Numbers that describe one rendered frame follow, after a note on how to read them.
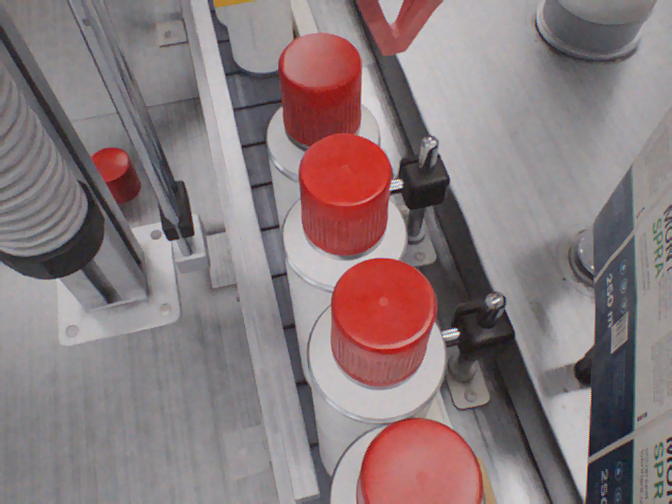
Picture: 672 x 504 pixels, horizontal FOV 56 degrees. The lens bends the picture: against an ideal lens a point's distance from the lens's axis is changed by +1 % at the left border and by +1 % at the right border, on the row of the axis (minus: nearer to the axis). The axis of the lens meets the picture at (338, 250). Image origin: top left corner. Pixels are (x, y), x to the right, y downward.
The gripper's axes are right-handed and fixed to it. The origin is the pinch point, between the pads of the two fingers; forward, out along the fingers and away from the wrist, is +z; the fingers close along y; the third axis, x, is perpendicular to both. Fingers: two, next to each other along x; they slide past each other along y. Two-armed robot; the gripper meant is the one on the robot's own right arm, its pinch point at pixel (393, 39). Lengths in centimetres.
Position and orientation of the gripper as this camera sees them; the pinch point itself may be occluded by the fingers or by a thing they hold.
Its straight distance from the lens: 36.6
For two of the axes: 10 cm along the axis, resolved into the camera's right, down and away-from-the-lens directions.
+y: -2.6, -8.4, 4.8
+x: -9.7, 2.3, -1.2
